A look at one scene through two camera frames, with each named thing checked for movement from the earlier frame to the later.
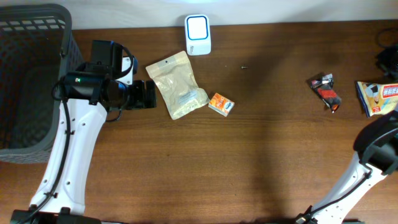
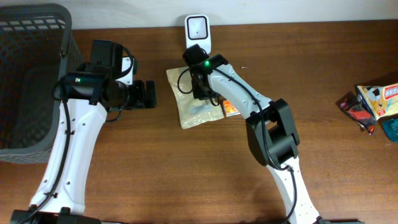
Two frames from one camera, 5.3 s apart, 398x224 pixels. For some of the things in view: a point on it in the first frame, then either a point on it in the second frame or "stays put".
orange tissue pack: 221,104 to 230,109
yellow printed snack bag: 379,99 stays put
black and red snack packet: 324,85 to 351,106
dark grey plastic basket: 37,46 stays put
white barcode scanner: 198,35 stays put
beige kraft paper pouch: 175,78 to 192,112
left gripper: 138,94 stays put
